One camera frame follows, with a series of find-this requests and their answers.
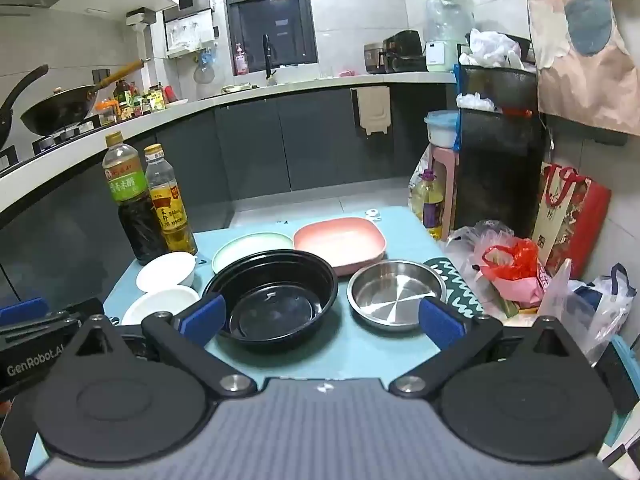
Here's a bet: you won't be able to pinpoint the stainless steel bowl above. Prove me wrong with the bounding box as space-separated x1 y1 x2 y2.
347 260 447 332

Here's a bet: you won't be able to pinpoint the row of condiment bottles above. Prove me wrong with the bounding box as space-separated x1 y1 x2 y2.
95 80 176 126

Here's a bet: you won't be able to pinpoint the clear plastic bag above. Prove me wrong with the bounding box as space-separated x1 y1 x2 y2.
444 220 521 306

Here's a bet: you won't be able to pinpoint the large cooking oil bottle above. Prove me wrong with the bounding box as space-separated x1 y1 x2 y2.
414 169 446 242

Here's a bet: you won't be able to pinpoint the pink plastic stool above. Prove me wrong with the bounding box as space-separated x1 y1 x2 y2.
426 144 460 231

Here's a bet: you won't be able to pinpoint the small white bowl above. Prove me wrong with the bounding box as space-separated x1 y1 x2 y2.
136 252 197 293

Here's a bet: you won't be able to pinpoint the dark window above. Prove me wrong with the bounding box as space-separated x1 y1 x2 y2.
222 0 318 68

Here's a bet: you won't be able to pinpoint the red gift bag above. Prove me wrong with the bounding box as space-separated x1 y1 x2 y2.
531 162 612 281

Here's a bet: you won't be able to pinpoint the black wok wooden handle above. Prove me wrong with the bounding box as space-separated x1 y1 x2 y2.
20 59 151 136

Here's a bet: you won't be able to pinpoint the dark vinegar bottle green label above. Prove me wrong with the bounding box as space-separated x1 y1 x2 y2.
102 131 168 266

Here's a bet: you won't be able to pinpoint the black mesh cart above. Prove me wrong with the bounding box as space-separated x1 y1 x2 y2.
454 62 548 241

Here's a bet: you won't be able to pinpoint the light green plate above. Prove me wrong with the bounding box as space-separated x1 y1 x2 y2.
211 232 295 275

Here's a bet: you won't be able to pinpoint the white wall rack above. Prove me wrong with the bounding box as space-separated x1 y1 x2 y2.
165 10 218 58

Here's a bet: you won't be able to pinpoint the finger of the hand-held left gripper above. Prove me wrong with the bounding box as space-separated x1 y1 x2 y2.
0 297 104 341

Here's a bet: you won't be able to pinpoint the black plastic bowl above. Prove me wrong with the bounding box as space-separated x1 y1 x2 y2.
202 249 339 353

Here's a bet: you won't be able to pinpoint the white container blue lid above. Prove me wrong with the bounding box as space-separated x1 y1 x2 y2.
424 110 460 148

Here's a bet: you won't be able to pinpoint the oil bottle yellow label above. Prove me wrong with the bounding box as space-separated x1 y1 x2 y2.
144 143 199 256

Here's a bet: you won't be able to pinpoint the black air fryer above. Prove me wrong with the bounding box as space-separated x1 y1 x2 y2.
382 30 427 73

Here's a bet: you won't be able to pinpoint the pink square plate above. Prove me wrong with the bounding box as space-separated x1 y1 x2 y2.
293 217 388 277

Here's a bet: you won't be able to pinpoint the crinkled clear bag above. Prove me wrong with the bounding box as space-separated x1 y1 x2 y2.
409 147 431 203

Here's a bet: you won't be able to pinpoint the dark green patterned mat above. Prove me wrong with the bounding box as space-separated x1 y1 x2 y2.
424 256 493 321

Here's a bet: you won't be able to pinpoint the white shallow bowl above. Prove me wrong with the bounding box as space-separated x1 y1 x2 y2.
121 285 201 327

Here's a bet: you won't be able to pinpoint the white kitchen countertop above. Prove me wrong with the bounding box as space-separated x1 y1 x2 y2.
0 71 458 216

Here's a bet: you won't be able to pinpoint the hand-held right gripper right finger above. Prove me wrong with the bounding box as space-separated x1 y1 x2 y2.
389 297 576 401

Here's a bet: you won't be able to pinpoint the black frying pan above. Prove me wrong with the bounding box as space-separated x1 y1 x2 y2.
0 64 50 153

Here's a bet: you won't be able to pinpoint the white bag blue handles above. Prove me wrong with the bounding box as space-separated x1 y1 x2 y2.
537 260 638 366

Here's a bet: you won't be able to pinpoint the dark kitchen cabinets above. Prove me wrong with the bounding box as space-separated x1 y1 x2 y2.
0 82 458 311

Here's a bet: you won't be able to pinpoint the gas stove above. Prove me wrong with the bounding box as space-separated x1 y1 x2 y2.
0 115 108 176

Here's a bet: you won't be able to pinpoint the beige hanging bin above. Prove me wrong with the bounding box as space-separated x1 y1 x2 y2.
351 86 391 136

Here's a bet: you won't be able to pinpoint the beige hanging apron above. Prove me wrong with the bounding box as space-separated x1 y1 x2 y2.
527 0 640 136

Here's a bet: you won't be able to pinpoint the black kitchen faucet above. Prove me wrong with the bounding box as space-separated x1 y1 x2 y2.
262 34 278 86

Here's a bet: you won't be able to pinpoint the light blue tablecloth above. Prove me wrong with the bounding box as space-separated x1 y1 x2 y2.
25 207 503 476

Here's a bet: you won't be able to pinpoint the red plastic bag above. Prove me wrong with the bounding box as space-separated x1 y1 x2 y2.
481 238 541 282

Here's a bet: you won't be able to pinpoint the white plastic bag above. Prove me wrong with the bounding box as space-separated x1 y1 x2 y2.
459 29 523 70
456 92 496 112

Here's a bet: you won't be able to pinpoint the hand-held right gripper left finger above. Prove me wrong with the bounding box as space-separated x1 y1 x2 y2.
65 294 257 402

